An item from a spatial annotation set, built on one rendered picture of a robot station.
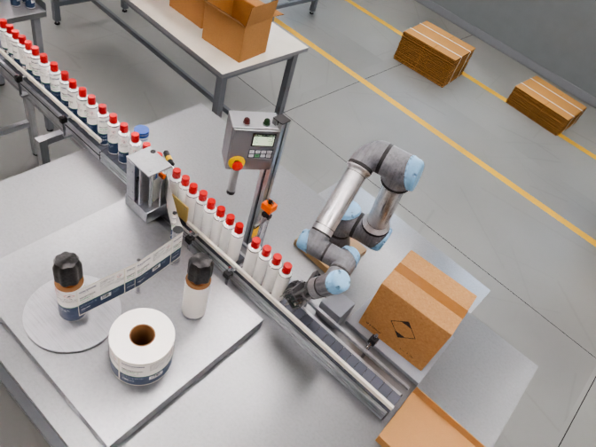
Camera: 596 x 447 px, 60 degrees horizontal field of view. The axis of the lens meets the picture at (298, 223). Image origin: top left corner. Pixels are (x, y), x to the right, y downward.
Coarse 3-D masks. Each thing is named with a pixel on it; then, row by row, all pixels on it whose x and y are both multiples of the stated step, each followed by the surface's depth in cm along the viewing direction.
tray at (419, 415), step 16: (416, 400) 191; (432, 400) 188; (400, 416) 185; (416, 416) 187; (432, 416) 188; (448, 416) 186; (384, 432) 180; (400, 432) 181; (416, 432) 182; (432, 432) 184; (448, 432) 185; (464, 432) 185
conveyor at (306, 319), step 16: (112, 160) 231; (240, 256) 211; (272, 304) 199; (288, 304) 201; (288, 320) 196; (304, 320) 198; (320, 336) 194; (336, 352) 191; (368, 368) 190; (384, 384) 187
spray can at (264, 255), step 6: (264, 246) 191; (270, 246) 191; (264, 252) 190; (270, 252) 191; (258, 258) 193; (264, 258) 192; (270, 258) 193; (258, 264) 195; (264, 264) 194; (258, 270) 197; (264, 270) 197; (252, 276) 203; (258, 276) 199; (258, 282) 202
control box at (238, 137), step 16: (240, 112) 177; (256, 112) 179; (240, 128) 172; (256, 128) 173; (272, 128) 175; (224, 144) 183; (240, 144) 176; (224, 160) 184; (240, 160) 181; (256, 160) 183
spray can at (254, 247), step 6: (252, 240) 192; (258, 240) 192; (252, 246) 193; (258, 246) 193; (252, 252) 193; (258, 252) 194; (246, 258) 198; (252, 258) 196; (246, 264) 200; (252, 264) 199; (246, 270) 202; (252, 270) 202
